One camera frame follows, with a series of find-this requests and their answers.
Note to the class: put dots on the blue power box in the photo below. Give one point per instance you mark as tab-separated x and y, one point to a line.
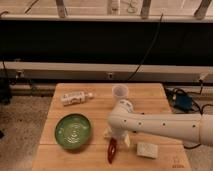
183	102

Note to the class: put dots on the grey metal rail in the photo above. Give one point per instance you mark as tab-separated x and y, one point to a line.
108	72

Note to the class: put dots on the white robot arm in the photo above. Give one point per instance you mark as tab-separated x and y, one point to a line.
194	128

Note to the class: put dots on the white sponge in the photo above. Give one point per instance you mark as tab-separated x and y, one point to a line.
148	150

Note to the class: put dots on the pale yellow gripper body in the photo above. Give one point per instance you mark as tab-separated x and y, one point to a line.
119	135

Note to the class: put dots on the green ceramic bowl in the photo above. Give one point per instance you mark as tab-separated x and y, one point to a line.
73	131

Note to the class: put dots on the white plastic bottle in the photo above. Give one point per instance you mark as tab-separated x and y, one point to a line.
76	97

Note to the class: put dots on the clear plastic cup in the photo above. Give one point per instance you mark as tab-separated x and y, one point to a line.
120	91

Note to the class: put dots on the red chili pepper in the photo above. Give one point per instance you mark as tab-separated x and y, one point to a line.
112	148

